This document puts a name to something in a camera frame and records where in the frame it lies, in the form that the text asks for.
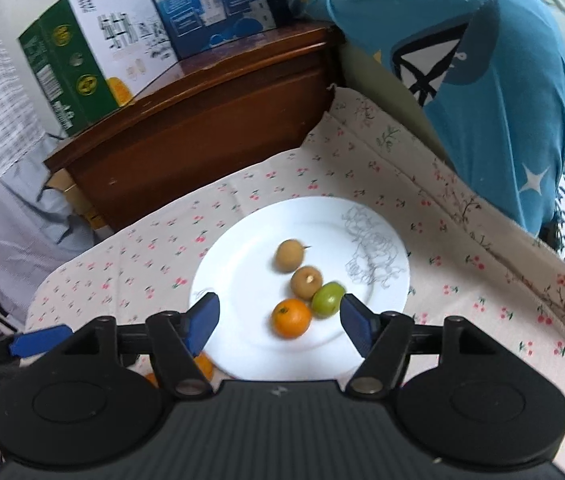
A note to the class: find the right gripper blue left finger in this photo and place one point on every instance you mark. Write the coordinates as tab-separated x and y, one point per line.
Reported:
176	339

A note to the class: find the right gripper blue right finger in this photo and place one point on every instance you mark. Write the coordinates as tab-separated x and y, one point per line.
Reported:
382	340

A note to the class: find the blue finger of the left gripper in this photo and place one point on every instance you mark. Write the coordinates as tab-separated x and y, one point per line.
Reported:
41	341

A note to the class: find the small green fruit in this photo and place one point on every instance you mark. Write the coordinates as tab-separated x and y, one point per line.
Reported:
326	301

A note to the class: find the brown longan fruit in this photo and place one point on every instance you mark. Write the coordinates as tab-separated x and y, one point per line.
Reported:
305	282
289	255

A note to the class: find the large orange tangerine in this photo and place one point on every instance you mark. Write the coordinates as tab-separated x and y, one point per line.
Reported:
205	366

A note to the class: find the orange tangerine on cloth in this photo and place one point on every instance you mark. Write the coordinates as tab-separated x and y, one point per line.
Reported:
152	378

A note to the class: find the white floral plate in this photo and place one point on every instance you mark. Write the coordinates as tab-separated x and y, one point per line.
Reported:
280	274

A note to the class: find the cherry print tablecloth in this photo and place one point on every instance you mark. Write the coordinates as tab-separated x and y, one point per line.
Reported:
377	212

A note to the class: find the dark wooden cabinet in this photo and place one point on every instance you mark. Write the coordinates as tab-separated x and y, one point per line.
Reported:
211	115

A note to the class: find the blue patterned cushion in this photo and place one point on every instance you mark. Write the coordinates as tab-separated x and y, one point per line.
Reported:
489	76

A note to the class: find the green white cardboard box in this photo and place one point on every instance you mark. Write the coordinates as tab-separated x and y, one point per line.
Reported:
93	57

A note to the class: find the blue cardboard box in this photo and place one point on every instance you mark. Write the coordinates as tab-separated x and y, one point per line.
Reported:
195	26

